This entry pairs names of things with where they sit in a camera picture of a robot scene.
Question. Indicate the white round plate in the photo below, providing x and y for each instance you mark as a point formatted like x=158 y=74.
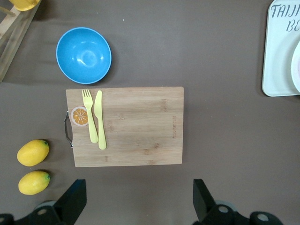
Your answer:
x=297 y=68

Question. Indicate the yellow mug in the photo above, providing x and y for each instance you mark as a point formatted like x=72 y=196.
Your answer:
x=23 y=5

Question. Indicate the wooden mug rack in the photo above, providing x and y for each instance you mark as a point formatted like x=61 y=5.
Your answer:
x=14 y=35

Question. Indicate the yellow plastic knife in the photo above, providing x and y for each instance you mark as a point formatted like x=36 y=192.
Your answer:
x=100 y=126

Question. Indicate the blue bowl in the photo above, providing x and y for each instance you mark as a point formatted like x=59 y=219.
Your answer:
x=83 y=55

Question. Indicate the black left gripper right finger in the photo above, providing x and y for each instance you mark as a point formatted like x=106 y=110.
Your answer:
x=204 y=204

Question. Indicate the yellow lemon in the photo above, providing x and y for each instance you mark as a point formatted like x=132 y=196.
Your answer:
x=32 y=152
x=34 y=182

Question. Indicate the yellow plastic fork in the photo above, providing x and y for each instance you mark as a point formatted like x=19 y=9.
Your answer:
x=92 y=126

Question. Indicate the bamboo cutting board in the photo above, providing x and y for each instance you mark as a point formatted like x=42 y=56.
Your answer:
x=140 y=131

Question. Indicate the wooden toy orange slice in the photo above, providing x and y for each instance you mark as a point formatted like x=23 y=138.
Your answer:
x=78 y=116

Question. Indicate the cream bear print tray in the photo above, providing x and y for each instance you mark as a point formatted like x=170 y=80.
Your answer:
x=276 y=65

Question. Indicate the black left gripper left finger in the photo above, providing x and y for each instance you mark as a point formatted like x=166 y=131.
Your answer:
x=70 y=204

